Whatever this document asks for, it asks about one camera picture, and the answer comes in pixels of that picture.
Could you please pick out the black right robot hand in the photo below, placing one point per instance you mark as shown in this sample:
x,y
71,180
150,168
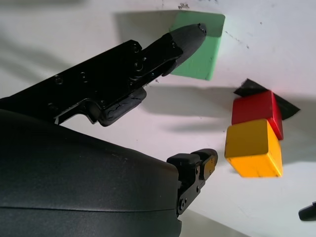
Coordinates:
x,y
74,177

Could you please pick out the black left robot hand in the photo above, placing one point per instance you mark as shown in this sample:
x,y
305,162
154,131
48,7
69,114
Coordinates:
x,y
309,212

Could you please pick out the yellow wooden block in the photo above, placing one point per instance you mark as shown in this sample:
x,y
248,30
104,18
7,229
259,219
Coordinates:
x,y
249,143

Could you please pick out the red wooden block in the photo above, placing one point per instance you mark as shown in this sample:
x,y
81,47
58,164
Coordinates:
x,y
254,108

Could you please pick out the green wooden block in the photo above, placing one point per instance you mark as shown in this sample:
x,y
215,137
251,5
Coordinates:
x,y
202,61

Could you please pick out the black tape strip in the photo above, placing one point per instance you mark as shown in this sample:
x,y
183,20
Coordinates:
x,y
287,108

